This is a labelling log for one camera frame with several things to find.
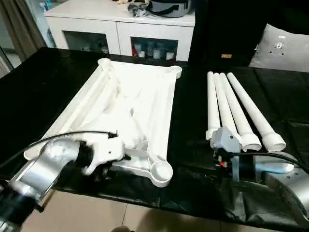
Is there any grey round container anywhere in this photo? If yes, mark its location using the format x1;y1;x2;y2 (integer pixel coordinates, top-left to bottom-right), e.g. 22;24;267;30
148;0;193;19

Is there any white cabinet with glass doors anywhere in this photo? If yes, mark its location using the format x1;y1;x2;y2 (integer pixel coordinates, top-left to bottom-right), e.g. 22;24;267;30
44;2;196;62

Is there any black box with gold label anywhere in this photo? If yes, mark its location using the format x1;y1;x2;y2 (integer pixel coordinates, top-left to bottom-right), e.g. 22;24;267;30
189;0;266;67

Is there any brown curtain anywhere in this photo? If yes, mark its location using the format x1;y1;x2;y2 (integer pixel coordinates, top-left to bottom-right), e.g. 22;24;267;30
0;0;48;61

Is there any white plastic table top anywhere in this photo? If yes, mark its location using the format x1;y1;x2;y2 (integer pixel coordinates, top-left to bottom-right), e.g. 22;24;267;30
23;58;183;189

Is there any grey cushion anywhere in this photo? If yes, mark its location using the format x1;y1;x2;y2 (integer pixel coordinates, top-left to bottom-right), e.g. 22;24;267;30
248;23;309;73

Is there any white plastic table leg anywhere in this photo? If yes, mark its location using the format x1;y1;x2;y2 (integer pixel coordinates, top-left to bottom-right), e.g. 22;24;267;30
205;71;222;140
226;72;287;153
219;72;263;153
213;72;239;136

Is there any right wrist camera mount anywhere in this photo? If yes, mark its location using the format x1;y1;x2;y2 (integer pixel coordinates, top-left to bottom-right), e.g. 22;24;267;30
210;127;242;155

